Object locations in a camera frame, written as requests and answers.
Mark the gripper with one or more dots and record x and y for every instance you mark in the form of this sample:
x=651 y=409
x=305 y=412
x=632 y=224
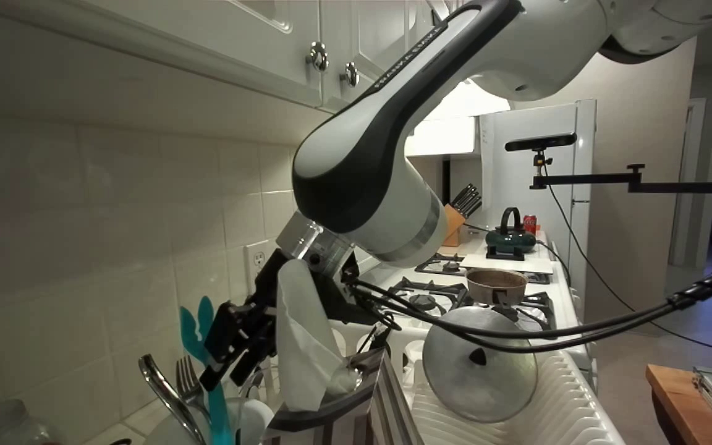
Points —
x=267 y=284

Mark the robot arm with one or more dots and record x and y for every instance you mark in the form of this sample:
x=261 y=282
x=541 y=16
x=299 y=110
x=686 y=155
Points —
x=393 y=154

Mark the blue spoon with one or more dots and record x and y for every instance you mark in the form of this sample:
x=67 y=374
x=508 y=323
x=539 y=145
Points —
x=195 y=330

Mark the silver spoon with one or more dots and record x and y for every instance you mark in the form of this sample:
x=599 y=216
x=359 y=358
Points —
x=164 y=389

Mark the silver fork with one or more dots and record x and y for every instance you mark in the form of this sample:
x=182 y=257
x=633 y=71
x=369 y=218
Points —
x=188 y=380

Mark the white cloth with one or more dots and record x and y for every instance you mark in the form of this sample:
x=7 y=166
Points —
x=306 y=346

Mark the stove burner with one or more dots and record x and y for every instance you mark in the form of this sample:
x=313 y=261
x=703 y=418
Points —
x=424 y=300
x=445 y=266
x=541 y=309

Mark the glass jar with lid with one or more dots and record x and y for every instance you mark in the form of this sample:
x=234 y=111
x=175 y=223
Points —
x=13 y=426

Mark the wooden knife block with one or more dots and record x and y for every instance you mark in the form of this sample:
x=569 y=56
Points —
x=455 y=225

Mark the silver pot lid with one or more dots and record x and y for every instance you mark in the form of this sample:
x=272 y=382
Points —
x=486 y=377

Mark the white board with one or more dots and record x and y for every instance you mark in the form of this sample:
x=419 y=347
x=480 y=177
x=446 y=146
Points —
x=517 y=264

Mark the silver cabinet knob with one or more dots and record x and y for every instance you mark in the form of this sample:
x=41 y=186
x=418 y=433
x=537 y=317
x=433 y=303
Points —
x=317 y=57
x=350 y=75

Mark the dark green kettle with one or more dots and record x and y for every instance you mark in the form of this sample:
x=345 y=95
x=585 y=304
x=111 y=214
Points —
x=509 y=238

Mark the white range hood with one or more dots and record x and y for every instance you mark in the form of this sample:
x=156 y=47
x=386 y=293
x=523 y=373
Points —
x=449 y=130

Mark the white upper cabinet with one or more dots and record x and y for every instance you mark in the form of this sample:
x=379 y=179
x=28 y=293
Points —
x=207 y=43

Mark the red can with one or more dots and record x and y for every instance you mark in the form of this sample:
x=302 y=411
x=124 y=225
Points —
x=529 y=224

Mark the white fridge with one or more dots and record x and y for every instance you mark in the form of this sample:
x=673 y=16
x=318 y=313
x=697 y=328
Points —
x=517 y=179

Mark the white stove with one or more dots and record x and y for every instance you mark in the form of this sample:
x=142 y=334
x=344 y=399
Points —
x=563 y=290

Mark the white dish rack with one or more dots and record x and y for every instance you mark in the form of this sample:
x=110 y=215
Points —
x=566 y=408

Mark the wooden table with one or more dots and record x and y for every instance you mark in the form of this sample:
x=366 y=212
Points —
x=671 y=395

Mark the wall socket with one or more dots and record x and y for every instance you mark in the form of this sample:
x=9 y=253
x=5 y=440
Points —
x=257 y=262

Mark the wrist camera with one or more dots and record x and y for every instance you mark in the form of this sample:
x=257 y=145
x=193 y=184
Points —
x=356 y=306

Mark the camera on mount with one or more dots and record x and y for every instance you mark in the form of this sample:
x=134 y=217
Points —
x=541 y=141

